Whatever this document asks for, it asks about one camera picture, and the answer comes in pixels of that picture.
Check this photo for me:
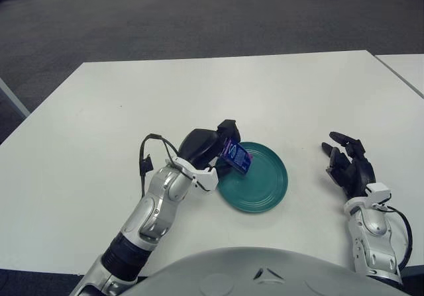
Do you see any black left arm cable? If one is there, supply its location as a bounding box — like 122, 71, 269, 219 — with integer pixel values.
138, 133, 213, 197

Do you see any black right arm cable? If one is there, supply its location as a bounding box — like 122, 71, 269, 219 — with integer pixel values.
377, 205, 413, 270

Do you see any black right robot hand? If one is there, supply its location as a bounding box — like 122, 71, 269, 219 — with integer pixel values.
320, 130, 392, 206

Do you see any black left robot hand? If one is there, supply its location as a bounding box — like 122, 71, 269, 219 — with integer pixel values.
165, 119, 241, 196

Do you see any blue gum pack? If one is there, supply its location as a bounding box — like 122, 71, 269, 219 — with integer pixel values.
221, 136, 254, 175

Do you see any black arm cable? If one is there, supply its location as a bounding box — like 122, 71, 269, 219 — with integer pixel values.
138, 133, 213, 197
377, 205, 413, 270

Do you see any teal round plate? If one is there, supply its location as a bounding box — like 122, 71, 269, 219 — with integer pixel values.
215, 141, 289, 215

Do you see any adjacent white table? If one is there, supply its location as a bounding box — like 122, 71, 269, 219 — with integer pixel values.
374, 54, 424, 98

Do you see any grey robot torso shell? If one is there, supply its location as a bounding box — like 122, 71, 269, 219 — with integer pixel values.
119, 246, 403, 296

